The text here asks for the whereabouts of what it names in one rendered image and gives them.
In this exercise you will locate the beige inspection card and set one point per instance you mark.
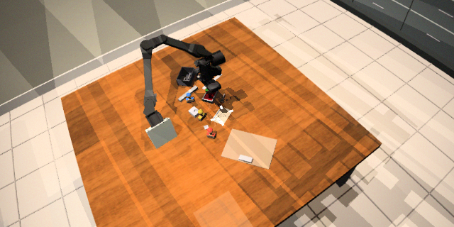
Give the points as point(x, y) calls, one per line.
point(222, 115)

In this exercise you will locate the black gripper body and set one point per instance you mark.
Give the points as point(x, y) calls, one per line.
point(213, 85)

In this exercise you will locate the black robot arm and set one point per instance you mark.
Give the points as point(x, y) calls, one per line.
point(146, 46)

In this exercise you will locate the red-handled rubber stamp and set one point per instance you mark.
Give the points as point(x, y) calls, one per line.
point(210, 133)

